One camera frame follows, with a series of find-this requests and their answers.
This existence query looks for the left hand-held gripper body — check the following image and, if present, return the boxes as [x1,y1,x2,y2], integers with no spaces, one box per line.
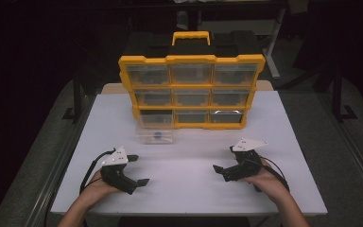
[99,146,138,196]

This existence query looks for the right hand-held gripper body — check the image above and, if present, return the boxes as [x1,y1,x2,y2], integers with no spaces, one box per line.
[223,138,269,183]

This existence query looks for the clear plastic drawer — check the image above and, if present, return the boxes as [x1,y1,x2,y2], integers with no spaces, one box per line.
[135,110,175,145]

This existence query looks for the person's right hand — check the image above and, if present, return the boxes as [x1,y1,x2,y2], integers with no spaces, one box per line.
[244,158,290,206]

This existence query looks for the person's left hand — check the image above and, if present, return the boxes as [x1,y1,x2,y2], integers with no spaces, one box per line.
[78,169,124,207]

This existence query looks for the black metal stand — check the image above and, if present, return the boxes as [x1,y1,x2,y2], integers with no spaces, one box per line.
[61,70,83,123]
[331,65,359,123]

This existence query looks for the yellow organizer case with drawers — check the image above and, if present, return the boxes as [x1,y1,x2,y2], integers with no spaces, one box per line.
[118,30,267,131]

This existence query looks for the desk with white legs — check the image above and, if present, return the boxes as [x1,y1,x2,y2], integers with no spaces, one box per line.
[175,0,290,80]

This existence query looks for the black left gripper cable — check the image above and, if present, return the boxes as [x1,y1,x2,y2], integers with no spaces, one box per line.
[78,148,117,195]

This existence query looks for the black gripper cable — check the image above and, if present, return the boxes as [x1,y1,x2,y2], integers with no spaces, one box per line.
[254,156,290,193]
[78,148,117,195]

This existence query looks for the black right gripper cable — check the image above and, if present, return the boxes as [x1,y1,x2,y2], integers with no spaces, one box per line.
[254,156,290,193]

